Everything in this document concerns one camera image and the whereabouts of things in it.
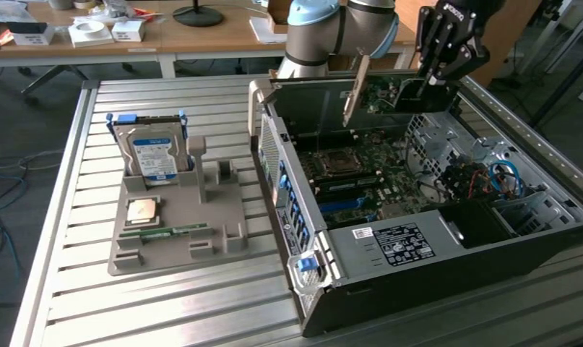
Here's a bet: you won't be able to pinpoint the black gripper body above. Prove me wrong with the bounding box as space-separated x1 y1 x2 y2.
437 0 508 39

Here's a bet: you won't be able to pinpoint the graphics card with metal bracket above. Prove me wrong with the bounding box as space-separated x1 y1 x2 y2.
341 53 461 128

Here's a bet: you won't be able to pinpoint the wooden cabinet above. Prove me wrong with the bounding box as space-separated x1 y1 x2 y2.
396 0 545 87

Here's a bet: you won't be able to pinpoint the perforated metal drive cage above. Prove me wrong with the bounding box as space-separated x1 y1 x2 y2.
408 111 519 181

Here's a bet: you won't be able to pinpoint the white paper stack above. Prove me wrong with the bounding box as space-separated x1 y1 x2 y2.
248 17 289 44

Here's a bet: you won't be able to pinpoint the green motherboard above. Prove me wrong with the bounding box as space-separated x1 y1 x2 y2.
295 129 445 231

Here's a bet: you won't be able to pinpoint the metal CPU socket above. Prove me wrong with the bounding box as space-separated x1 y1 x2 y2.
313 147 364 178

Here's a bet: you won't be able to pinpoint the installed labelled RAM stick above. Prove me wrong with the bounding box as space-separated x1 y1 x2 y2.
327 179 376 192

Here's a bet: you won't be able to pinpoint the grey disk bay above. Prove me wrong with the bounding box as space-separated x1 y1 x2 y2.
491 191 579 236

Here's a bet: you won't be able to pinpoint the black fan shroud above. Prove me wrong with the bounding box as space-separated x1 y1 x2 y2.
437 200 519 249

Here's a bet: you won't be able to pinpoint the wooden desk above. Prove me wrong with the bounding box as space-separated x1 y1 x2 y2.
0 0 425 79

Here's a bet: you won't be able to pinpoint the black round lamp base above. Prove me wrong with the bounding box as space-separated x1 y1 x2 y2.
172 0 224 28

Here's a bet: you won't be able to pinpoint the blue expansion slot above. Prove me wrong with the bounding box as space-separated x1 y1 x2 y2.
319 197 369 216

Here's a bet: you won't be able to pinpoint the grey power supply unit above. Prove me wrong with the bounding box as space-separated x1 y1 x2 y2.
324 210 465 281

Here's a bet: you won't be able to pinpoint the orange packet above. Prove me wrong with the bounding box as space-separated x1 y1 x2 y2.
130 7 162 20

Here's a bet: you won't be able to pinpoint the small white cardboard box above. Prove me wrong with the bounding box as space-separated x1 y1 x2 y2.
110 20 146 43

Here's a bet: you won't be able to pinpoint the black open PC case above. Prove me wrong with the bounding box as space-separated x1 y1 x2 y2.
247 67 583 339

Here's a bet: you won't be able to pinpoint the blue case latch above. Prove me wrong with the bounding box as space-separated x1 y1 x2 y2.
295 255 319 273

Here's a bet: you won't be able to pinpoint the hard disk in blue caddy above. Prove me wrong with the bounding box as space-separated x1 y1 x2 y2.
104 112 189 187

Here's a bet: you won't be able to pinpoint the beige parts rack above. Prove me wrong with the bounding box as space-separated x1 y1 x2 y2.
105 134 252 278

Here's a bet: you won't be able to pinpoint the flat white box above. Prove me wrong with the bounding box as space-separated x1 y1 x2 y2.
68 27 114 48

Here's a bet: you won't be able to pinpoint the white tape roll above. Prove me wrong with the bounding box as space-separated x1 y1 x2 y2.
73 20 105 35

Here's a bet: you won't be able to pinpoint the green RAM stick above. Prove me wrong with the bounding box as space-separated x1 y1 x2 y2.
116 223 209 239

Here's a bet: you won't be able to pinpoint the copper-topped CPU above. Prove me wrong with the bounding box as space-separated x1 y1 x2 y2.
125 198 157 225

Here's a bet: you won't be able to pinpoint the black stand leg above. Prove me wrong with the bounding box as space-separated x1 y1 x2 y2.
20 64 89 95

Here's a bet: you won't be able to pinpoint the white labelled box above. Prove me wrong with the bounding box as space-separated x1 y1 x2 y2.
12 27 56 47

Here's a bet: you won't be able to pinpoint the black device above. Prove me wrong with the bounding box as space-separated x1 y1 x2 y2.
5 21 49 34

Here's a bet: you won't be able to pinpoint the clear plastic bags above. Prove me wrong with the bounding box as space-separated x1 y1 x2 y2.
0 0 37 23

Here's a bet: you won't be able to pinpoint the black partition post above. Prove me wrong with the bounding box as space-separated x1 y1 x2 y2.
531 45 583 124

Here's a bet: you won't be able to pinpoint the red wire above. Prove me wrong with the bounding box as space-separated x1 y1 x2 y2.
467 171 489 198

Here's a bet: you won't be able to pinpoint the blue wire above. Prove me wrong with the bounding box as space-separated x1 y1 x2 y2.
487 158 525 200

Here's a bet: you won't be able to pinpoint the white floor cable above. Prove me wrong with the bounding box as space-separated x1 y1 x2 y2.
0 150 64 173

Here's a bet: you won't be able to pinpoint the blue floor cable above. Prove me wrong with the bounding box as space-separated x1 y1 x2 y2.
0 173 29 308

